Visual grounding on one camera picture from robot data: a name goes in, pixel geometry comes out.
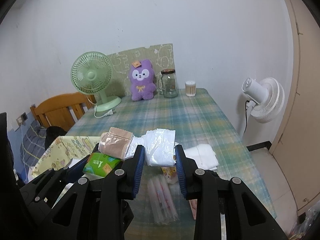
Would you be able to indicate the white plastic bag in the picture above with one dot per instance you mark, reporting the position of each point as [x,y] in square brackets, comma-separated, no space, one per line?
[159,145]

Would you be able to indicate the purple plush toy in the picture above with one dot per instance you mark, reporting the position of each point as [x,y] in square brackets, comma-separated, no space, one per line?
[142,81]

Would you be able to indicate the wall power outlet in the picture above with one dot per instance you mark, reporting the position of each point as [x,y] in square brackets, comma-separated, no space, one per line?
[22,119]

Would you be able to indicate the cotton swab container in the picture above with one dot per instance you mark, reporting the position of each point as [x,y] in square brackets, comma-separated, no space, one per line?
[190,88]

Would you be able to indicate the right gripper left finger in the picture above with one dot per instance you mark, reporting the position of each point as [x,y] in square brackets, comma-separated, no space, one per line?
[115,214]

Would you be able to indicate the beige door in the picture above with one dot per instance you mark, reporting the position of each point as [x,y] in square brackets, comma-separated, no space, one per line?
[296,145]

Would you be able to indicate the beige stockings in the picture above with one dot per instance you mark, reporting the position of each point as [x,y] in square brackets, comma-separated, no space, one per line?
[115,142]

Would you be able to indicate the green desk fan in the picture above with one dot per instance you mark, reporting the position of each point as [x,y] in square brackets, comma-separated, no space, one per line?
[91,73]

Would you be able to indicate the patterned green board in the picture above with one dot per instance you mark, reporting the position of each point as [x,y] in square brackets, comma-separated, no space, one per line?
[161,57]

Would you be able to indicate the black clothing on bed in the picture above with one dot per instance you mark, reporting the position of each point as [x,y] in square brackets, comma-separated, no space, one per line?
[52,133]

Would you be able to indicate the green tissue pack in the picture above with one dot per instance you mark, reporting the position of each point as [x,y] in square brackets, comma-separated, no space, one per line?
[100,164]

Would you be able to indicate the blue plaid pillow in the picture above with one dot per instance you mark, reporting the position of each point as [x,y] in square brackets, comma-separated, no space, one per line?
[32,147]

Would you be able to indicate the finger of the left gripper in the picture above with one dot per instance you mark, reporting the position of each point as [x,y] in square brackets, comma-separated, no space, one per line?
[50,187]

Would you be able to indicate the clear plastic bag pack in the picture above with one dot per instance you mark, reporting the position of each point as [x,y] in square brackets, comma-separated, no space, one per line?
[162,204]

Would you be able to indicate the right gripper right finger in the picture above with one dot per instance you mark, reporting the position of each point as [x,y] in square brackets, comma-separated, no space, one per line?
[245,216]

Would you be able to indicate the plaid tablecloth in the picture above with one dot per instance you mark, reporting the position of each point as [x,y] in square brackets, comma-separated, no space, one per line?
[196,120]

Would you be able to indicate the yellow cartoon storage box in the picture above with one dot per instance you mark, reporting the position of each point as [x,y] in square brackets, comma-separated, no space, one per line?
[62,151]

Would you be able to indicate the yellow cartoon small box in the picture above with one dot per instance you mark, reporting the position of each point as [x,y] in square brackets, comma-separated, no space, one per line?
[170,174]

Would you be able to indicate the white standing fan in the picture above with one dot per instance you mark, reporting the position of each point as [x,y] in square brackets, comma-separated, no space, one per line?
[265,99]

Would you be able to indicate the glass jar with lid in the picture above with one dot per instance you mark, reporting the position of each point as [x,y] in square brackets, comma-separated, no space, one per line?
[168,82]

